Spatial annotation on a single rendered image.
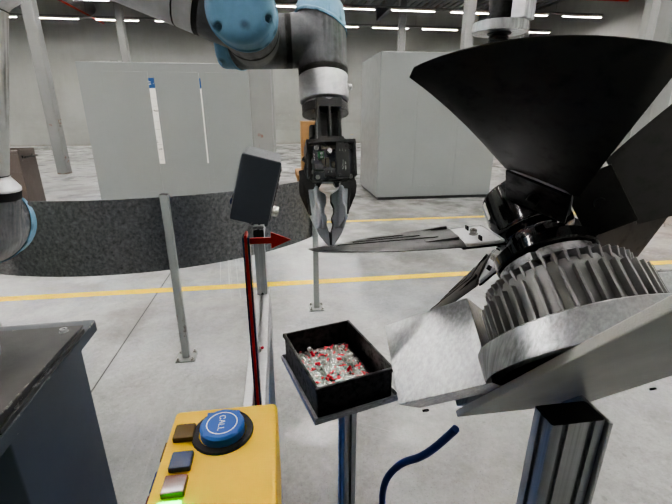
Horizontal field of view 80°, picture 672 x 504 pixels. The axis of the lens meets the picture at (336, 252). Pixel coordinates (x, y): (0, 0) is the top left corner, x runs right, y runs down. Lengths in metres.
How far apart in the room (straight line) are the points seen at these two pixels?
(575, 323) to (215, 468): 0.39
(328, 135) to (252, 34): 0.18
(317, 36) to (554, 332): 0.49
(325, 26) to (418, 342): 0.49
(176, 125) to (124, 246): 4.46
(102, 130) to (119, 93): 0.59
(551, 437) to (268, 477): 0.48
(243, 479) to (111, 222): 2.04
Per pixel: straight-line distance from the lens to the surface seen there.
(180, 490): 0.38
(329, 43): 0.65
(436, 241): 0.61
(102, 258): 2.41
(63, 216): 2.42
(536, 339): 0.52
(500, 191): 0.68
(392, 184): 6.81
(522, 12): 0.62
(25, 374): 0.70
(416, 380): 0.66
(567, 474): 0.82
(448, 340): 0.65
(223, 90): 6.56
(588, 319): 0.51
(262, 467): 0.39
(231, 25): 0.51
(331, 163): 0.60
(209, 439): 0.41
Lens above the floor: 1.35
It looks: 19 degrees down
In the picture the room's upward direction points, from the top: straight up
